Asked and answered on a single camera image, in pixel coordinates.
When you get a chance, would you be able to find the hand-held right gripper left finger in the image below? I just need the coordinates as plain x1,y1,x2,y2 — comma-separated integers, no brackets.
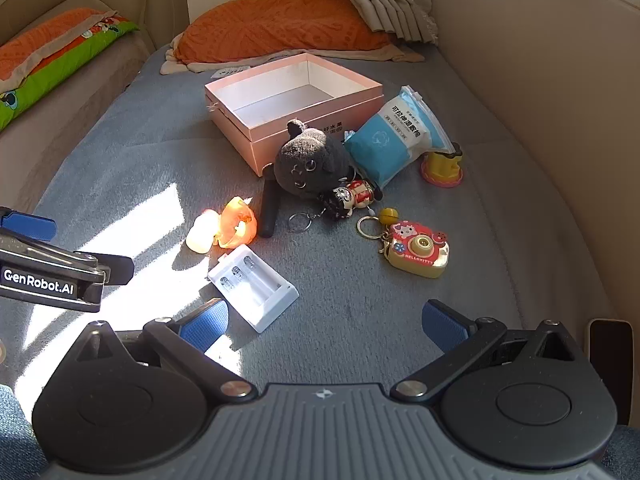
74,298,255,403

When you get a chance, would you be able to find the brown seat cushion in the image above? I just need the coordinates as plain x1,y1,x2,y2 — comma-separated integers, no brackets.
0,35,151,216

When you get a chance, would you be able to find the person's left leg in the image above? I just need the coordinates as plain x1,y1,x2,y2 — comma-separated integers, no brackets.
0,384,51,480

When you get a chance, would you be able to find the white battery charger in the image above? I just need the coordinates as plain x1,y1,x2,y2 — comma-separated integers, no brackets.
207,244,300,334

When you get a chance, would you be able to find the cream round toy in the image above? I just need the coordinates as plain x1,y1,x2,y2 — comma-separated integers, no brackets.
186,210,221,252

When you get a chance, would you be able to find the orange pillow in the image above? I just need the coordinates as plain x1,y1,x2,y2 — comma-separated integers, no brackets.
172,0,401,66

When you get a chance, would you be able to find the orange towel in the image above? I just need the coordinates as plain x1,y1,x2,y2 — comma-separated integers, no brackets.
0,7,108,83

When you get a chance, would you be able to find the green cartoon pillow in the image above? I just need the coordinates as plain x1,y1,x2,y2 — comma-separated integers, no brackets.
0,12,141,133

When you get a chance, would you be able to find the pink cardboard box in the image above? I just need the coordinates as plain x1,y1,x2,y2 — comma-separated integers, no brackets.
204,51,385,178

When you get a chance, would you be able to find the orange translucent toy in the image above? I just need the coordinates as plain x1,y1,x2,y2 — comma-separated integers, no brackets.
214,197,259,249

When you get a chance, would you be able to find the beige pleated curtain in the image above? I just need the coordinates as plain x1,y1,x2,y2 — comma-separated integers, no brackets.
334,0,440,45

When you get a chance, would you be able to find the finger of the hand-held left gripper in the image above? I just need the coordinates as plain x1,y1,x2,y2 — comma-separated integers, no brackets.
97,255,135,283
0,206,57,242

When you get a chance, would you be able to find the red toy camera keychain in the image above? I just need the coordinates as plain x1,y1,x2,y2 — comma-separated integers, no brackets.
356,206,451,279

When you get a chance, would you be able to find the yellow and pink toy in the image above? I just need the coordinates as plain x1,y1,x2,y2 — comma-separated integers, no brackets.
419,142,465,189

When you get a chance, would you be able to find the red-robed doll keychain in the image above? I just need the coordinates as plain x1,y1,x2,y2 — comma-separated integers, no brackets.
287,178,385,233

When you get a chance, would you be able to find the blue-grey blanket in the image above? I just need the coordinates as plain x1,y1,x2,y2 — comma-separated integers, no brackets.
0,42,618,401

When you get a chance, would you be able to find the beige cloth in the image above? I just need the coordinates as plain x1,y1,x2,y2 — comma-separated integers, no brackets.
160,30,426,77

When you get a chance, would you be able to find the blue cotton pad packet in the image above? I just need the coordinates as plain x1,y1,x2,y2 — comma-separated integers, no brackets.
343,85,457,188

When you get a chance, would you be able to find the beige padded side panel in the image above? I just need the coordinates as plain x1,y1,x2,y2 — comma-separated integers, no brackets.
427,0,640,341

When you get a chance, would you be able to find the beige framed dark object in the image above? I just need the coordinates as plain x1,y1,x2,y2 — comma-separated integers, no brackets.
584,317,632,391

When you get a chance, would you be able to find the dark grey plush toy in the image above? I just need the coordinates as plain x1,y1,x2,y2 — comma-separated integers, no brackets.
273,118,357,200

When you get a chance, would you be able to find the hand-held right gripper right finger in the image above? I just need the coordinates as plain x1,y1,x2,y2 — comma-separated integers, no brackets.
391,300,581,402

